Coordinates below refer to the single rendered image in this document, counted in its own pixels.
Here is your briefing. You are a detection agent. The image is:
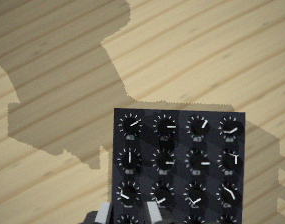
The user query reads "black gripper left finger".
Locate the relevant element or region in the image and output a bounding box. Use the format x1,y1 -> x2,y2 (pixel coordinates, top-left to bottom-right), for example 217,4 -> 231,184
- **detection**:
79,202 -> 114,224

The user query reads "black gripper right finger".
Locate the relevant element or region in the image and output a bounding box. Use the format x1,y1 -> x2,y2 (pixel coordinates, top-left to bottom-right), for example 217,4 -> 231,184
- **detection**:
144,201 -> 221,224

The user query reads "black knob box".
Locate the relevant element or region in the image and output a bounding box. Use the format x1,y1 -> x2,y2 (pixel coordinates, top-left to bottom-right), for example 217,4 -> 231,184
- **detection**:
111,108 -> 245,224

